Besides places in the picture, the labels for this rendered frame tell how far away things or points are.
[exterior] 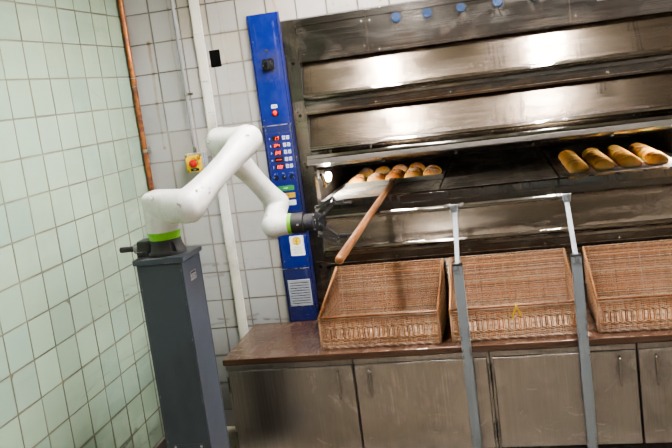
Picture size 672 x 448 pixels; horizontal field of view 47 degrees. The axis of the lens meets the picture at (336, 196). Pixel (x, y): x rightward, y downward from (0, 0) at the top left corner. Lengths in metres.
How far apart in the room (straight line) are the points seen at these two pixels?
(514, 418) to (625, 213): 1.10
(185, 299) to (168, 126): 1.36
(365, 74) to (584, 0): 1.07
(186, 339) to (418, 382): 1.08
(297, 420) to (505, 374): 0.97
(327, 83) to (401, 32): 0.44
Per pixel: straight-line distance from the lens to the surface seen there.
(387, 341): 3.52
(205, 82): 4.01
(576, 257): 3.29
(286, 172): 3.91
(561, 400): 3.55
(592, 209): 3.87
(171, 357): 3.10
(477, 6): 3.80
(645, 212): 3.90
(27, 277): 3.22
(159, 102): 4.13
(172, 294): 3.02
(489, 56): 3.78
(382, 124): 3.83
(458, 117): 3.79
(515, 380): 3.50
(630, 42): 3.83
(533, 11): 3.81
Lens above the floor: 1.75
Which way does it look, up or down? 8 degrees down
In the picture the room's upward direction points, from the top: 7 degrees counter-clockwise
